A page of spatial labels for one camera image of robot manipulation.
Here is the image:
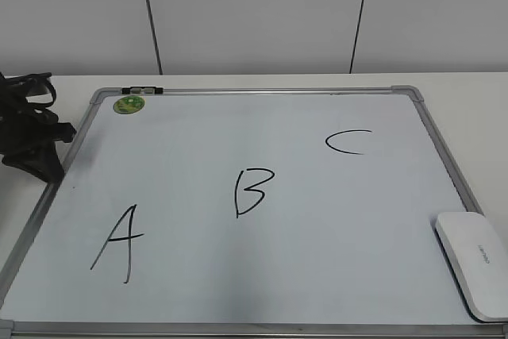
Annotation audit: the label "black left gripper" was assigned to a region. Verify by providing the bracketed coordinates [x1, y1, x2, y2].
[1, 72, 76, 183]

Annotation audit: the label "white rectangular board eraser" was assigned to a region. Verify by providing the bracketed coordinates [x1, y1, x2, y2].
[435, 212, 507, 322]

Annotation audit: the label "round green magnet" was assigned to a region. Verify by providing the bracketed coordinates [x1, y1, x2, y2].
[113, 95, 145, 115]

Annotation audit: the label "white magnetic whiteboard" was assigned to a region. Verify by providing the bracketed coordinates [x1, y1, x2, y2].
[1, 87, 507, 338]

